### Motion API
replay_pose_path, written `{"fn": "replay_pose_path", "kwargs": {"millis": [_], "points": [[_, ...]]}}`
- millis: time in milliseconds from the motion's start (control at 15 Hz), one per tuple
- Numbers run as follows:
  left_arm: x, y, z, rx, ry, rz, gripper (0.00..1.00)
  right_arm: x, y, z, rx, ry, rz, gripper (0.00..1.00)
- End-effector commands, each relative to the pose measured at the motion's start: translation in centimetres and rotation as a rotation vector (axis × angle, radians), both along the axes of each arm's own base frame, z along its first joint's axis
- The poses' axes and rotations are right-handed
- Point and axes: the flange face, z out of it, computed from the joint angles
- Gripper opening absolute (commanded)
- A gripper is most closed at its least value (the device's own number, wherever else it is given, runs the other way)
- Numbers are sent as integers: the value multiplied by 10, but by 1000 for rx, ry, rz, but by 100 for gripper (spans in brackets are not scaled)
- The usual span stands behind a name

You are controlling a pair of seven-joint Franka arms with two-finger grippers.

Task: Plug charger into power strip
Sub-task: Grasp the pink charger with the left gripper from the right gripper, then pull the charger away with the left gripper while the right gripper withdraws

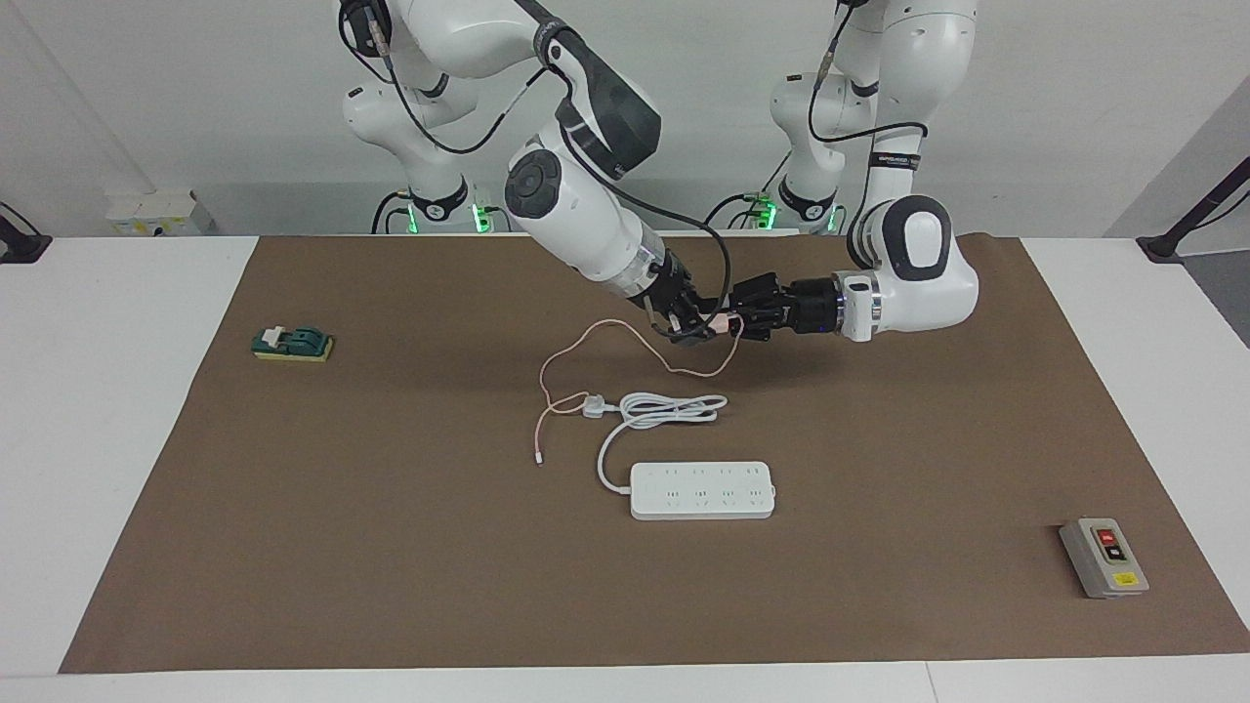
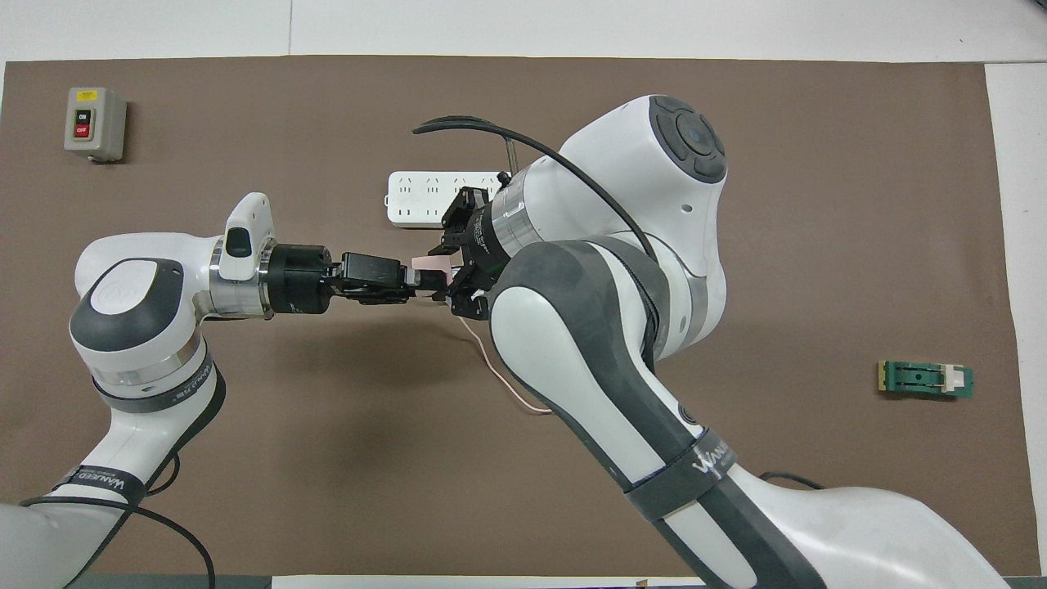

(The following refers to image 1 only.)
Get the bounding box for pink charging cable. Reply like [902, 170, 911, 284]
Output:
[532, 317, 746, 467]

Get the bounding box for white power strip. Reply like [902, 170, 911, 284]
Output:
[629, 461, 778, 521]

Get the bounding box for black clamp stand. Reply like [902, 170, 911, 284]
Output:
[0, 202, 52, 265]
[1138, 156, 1250, 263]

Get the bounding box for brown table mat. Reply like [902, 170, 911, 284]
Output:
[59, 234, 1250, 675]

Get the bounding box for black left base cable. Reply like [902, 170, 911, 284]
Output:
[701, 176, 794, 231]

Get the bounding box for black base cable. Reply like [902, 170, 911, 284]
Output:
[371, 190, 416, 235]
[701, 176, 794, 231]

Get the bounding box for white power strip cord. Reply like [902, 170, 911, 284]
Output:
[582, 393, 729, 495]

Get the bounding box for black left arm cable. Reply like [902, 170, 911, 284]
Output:
[809, 0, 929, 172]

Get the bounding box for black right base cable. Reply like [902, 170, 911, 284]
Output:
[371, 190, 416, 235]

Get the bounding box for green knife switch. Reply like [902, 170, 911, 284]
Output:
[251, 325, 335, 363]

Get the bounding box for grey on-off switch box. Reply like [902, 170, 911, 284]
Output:
[1059, 517, 1150, 600]

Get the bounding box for white wall outlet box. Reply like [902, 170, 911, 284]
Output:
[105, 190, 218, 237]

